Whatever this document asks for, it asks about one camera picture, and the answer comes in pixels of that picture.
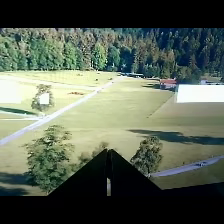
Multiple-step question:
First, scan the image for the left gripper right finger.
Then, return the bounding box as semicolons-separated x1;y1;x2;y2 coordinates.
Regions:
110;148;163;197

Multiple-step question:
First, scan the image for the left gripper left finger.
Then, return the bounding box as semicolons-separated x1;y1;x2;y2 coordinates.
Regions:
48;148;109;197

